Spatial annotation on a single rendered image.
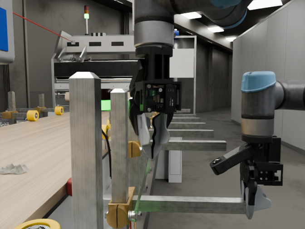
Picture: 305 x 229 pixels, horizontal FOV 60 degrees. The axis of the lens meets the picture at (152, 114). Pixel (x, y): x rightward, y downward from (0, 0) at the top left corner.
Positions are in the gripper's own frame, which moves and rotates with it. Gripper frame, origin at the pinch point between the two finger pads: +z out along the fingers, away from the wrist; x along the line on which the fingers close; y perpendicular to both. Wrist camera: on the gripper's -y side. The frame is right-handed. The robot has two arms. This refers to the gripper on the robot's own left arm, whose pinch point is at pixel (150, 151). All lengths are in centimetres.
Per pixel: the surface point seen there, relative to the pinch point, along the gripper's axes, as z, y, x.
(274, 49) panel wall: -112, -440, 418
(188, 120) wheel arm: 4, -99, 54
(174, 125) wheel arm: 5, -79, 37
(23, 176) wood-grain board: 10.8, -27.9, -28.2
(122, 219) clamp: 16.7, -6.9, -4.6
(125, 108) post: -8.4, -8.9, -3.4
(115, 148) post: 1.0, -9.8, -5.7
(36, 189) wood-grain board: 11.0, -16.1, -23.7
